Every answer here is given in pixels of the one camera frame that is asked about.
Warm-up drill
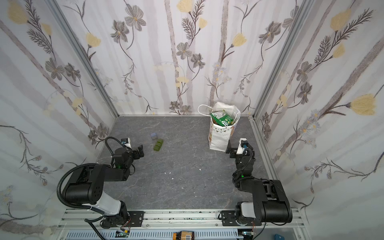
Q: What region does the white slotted cable duct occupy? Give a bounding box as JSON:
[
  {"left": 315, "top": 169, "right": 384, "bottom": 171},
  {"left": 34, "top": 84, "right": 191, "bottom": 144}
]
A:
[{"left": 61, "top": 229, "right": 244, "bottom": 240}]

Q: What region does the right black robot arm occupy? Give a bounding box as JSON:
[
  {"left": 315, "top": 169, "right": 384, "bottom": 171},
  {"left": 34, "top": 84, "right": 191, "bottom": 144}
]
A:
[{"left": 219, "top": 138, "right": 293, "bottom": 226}]

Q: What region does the blue grey block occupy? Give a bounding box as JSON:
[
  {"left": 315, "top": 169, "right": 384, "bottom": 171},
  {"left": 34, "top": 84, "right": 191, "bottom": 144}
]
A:
[{"left": 151, "top": 133, "right": 158, "bottom": 140}]

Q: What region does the green block strip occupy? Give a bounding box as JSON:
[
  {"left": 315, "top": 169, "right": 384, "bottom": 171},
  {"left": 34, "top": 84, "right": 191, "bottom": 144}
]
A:
[{"left": 153, "top": 139, "right": 164, "bottom": 152}]

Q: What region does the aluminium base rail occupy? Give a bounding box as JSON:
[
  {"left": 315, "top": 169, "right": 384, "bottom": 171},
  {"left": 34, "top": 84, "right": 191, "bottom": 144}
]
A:
[{"left": 58, "top": 208, "right": 307, "bottom": 232}]

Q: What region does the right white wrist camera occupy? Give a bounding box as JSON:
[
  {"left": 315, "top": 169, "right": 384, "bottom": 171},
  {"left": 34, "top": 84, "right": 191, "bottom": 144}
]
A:
[{"left": 237, "top": 138, "right": 249, "bottom": 155}]

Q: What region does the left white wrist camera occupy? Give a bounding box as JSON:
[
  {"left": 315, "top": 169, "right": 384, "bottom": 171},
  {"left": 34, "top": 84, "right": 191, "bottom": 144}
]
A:
[{"left": 121, "top": 138, "right": 132, "bottom": 149}]

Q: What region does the blue object bottom right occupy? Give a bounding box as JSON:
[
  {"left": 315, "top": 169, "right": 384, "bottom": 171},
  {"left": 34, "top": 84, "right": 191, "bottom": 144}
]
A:
[{"left": 274, "top": 234, "right": 285, "bottom": 240}]

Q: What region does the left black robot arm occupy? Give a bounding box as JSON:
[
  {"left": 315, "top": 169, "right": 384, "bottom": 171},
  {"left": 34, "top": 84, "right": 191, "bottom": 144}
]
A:
[{"left": 56, "top": 137, "right": 145, "bottom": 229}]

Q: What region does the white paper bag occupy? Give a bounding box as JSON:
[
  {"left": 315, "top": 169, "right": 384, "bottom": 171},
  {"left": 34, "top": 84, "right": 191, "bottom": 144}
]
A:
[{"left": 198, "top": 102, "right": 241, "bottom": 152}]

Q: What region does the green snack packet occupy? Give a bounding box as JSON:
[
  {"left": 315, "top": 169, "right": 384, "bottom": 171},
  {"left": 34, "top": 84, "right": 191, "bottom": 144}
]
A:
[{"left": 211, "top": 110, "right": 234, "bottom": 127}]

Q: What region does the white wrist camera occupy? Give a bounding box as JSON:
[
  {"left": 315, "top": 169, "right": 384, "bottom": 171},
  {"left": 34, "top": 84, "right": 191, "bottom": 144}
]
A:
[
  {"left": 121, "top": 138, "right": 132, "bottom": 149},
  {"left": 237, "top": 138, "right": 249, "bottom": 155}
]

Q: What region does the yellow black connector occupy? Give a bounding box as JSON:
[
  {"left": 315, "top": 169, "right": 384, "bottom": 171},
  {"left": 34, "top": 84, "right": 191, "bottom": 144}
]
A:
[{"left": 173, "top": 231, "right": 195, "bottom": 240}]

